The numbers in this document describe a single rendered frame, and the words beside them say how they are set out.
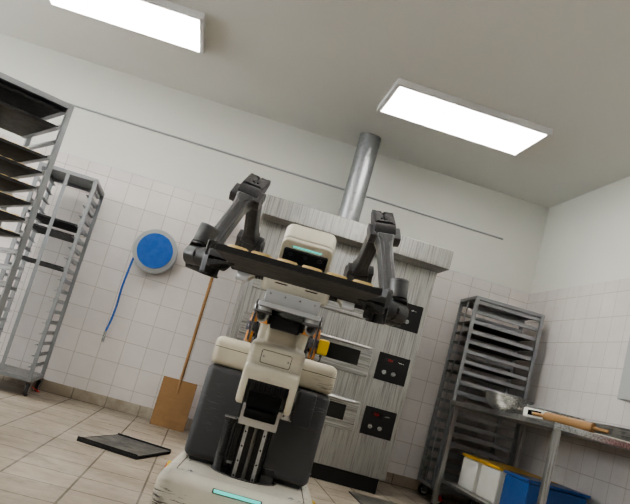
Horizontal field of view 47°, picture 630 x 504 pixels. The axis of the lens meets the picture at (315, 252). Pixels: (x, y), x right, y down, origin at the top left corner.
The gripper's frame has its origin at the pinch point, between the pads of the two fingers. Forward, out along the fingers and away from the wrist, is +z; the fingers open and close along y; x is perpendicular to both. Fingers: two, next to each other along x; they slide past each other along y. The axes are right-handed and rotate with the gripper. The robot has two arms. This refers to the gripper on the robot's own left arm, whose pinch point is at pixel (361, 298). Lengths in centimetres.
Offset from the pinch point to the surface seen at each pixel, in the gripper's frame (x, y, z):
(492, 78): 139, -191, -241
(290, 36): 256, -191, -158
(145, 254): 432, -25, -211
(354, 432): 232, 71, -313
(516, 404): 141, 16, -385
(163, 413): 382, 104, -242
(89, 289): 468, 19, -189
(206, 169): 428, -119, -245
